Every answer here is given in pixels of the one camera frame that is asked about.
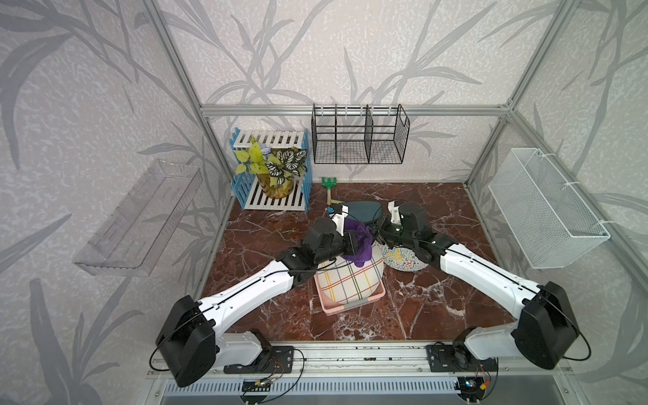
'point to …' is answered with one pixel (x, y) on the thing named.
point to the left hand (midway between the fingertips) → (367, 238)
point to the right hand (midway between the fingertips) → (360, 224)
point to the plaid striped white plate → (345, 283)
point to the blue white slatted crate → (246, 186)
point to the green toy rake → (329, 184)
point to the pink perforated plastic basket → (332, 308)
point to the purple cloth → (364, 243)
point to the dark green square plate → (364, 211)
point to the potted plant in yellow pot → (276, 170)
